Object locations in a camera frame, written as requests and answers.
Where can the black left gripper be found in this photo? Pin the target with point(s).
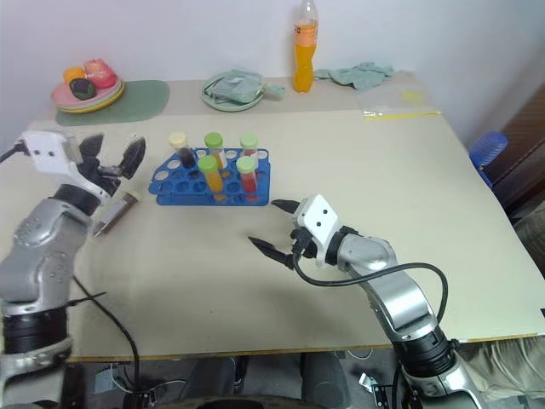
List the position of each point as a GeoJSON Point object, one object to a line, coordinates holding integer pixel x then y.
{"type": "Point", "coordinates": [102, 183]}

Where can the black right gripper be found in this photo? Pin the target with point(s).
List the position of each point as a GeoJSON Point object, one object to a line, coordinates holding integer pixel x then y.
{"type": "Point", "coordinates": [303, 243]}

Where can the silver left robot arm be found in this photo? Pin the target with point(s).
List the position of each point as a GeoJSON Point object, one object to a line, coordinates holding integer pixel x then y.
{"type": "Point", "coordinates": [38, 238]}

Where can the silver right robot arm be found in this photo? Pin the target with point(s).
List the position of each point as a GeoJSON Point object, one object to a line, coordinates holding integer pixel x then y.
{"type": "Point", "coordinates": [404, 298]}

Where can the blue test tube rack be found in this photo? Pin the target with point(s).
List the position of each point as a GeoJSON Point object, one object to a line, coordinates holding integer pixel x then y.
{"type": "Point", "coordinates": [187, 187]}

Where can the stack of coloured plates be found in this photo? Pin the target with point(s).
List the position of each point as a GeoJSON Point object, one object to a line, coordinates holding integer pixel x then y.
{"type": "Point", "coordinates": [85, 104]}

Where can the cream-capped brown liquid tube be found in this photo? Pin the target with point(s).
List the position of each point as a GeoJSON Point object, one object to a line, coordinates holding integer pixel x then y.
{"type": "Point", "coordinates": [119, 209]}

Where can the green placemat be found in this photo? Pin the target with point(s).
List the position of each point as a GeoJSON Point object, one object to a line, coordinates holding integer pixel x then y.
{"type": "Point", "coordinates": [140, 102]}

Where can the green-capped red liquid tube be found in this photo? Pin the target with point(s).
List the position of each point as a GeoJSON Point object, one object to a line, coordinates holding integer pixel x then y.
{"type": "Point", "coordinates": [248, 145]}
{"type": "Point", "coordinates": [248, 176]}

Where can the dark toy avocado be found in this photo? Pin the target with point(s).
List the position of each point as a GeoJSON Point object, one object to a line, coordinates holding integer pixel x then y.
{"type": "Point", "coordinates": [82, 88]}

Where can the cream-capped dark liquid tube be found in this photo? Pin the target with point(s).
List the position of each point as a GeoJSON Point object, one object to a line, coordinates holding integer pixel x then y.
{"type": "Point", "coordinates": [184, 153]}

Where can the pink toy peach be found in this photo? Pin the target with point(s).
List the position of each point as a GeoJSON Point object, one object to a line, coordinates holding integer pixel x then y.
{"type": "Point", "coordinates": [100, 72]}

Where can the orange toy fruit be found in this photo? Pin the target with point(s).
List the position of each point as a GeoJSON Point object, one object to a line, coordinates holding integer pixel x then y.
{"type": "Point", "coordinates": [73, 73]}

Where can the green-capped orange liquid tube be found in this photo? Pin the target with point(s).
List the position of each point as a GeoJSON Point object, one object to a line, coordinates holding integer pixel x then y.
{"type": "Point", "coordinates": [210, 174]}

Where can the green-capped yellow liquid tube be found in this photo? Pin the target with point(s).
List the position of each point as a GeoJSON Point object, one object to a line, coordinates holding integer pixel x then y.
{"type": "Point", "coordinates": [215, 142]}

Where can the green round plate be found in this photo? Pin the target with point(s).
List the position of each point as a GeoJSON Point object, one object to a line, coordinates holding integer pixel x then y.
{"type": "Point", "coordinates": [232, 106]}

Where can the green plate with cloth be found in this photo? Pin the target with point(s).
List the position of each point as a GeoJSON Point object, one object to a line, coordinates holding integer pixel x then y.
{"type": "Point", "coordinates": [234, 89]}

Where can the dark rounded shape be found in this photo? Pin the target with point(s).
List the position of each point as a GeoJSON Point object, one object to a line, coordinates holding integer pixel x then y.
{"type": "Point", "coordinates": [323, 379]}
{"type": "Point", "coordinates": [213, 375]}

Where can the clear plastic zip bag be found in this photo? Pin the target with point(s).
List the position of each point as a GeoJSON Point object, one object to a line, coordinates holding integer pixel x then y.
{"type": "Point", "coordinates": [396, 104]}

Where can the crumpled green cloth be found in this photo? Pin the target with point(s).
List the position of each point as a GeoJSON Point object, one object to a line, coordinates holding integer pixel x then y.
{"type": "Point", "coordinates": [362, 74]}

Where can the orange soda bottle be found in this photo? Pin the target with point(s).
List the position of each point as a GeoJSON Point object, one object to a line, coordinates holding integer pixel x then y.
{"type": "Point", "coordinates": [304, 55]}

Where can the blue plastic stool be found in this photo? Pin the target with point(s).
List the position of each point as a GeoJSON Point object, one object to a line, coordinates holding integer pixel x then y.
{"type": "Point", "coordinates": [487, 151]}

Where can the brown wooden furniture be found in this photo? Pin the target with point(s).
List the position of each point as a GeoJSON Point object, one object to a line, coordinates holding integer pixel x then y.
{"type": "Point", "coordinates": [521, 145]}

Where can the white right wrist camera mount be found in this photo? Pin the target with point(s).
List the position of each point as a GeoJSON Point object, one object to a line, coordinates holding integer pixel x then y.
{"type": "Point", "coordinates": [319, 217]}

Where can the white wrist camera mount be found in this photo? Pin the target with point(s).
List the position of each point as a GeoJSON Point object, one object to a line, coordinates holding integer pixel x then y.
{"type": "Point", "coordinates": [47, 153]}
{"type": "Point", "coordinates": [319, 217]}

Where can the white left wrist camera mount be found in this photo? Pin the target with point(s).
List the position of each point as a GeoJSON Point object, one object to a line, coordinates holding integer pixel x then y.
{"type": "Point", "coordinates": [47, 153]}

